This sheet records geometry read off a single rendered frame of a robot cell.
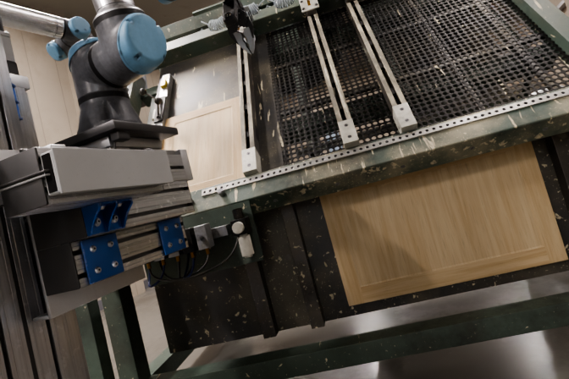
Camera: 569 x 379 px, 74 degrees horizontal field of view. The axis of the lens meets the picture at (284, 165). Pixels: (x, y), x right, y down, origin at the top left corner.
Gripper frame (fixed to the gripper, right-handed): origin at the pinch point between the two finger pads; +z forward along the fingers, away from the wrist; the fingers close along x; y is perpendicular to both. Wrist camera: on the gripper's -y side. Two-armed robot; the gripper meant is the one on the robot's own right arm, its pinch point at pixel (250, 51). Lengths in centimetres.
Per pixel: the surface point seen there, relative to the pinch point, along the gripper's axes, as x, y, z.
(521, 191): -78, 15, 93
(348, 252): -5, -1, 94
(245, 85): 25, 48, 19
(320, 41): -13, 73, 15
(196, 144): 52, 24, 32
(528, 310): -65, -25, 115
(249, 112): 22.4, 30.1, 27.6
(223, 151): 37, 17, 38
